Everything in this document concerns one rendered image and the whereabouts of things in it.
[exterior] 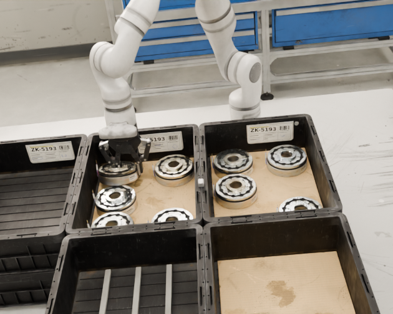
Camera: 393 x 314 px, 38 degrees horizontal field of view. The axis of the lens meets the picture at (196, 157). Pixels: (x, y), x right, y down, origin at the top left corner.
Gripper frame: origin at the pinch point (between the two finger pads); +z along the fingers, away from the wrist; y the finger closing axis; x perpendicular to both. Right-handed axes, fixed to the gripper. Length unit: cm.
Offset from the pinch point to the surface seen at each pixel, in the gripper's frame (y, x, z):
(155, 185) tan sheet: -6.3, 2.5, 4.1
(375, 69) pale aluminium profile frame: -116, -183, 69
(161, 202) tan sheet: -8.5, 9.4, 4.3
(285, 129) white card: -41.7, -9.4, -3.1
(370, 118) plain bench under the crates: -74, -42, 15
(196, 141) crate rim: -17.8, -3.6, -4.7
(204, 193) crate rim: -19.9, 19.3, -5.4
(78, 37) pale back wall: 73, -264, 68
